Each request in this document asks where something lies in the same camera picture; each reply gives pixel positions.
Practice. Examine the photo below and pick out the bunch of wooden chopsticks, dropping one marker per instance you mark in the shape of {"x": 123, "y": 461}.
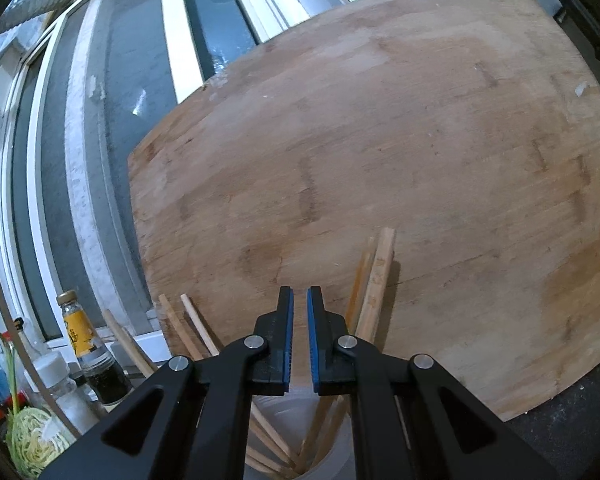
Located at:
{"x": 382, "y": 270}

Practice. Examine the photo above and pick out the dark sauce bottle yellow label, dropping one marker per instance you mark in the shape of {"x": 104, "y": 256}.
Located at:
{"x": 80, "y": 330}

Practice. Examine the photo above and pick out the green onion stalk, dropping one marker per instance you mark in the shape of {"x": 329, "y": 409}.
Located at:
{"x": 12, "y": 375}

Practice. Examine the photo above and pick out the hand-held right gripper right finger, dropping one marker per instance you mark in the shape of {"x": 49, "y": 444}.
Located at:
{"x": 314, "y": 340}

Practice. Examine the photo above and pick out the halved green cabbage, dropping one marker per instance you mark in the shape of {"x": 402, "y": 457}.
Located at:
{"x": 30, "y": 440}

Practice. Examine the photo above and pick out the red lid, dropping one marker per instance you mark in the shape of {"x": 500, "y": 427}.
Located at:
{"x": 10, "y": 402}

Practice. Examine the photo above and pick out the single wooden chopstick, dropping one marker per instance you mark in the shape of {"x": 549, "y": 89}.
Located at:
{"x": 5, "y": 305}

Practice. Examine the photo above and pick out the white framed window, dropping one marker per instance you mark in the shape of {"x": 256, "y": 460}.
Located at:
{"x": 125, "y": 60}

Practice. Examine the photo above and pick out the wooden cutting board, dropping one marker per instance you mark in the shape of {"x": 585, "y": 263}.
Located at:
{"x": 405, "y": 135}

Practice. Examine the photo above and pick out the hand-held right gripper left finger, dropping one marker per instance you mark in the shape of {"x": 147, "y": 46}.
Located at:
{"x": 287, "y": 340}

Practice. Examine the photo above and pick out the translucent white plastic cup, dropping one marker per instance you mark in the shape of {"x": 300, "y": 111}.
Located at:
{"x": 300, "y": 410}

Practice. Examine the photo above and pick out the salt shaker white lid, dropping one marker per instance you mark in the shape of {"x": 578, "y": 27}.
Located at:
{"x": 55, "y": 370}

